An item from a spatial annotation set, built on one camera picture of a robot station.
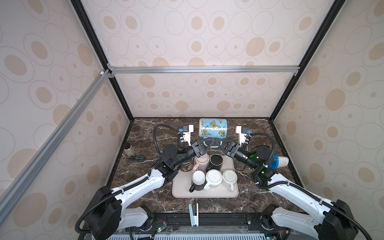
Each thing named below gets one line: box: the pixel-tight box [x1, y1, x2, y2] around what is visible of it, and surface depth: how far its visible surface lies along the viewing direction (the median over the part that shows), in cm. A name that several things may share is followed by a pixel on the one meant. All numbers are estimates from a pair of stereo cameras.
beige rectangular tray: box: [172, 155, 239, 198], surface depth 85 cm
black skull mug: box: [180, 157, 194, 172], surface depth 88 cm
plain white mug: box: [222, 169, 238, 193], surface depth 83 cm
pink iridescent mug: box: [193, 153, 210, 173], surface depth 85 cm
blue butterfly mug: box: [198, 118, 228, 139], surface depth 62 cm
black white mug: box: [189, 170, 207, 193], surface depth 81 cm
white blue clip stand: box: [188, 203, 199, 227], surface depth 76 cm
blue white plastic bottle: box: [268, 154, 290, 170], surface depth 90 cm
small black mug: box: [208, 153, 224, 171], surface depth 87 cm
